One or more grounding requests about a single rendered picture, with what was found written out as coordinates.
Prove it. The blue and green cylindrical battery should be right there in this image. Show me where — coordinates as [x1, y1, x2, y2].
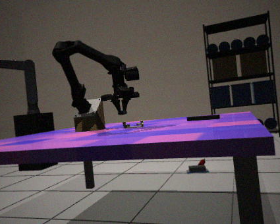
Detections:
[118, 110, 127, 115]

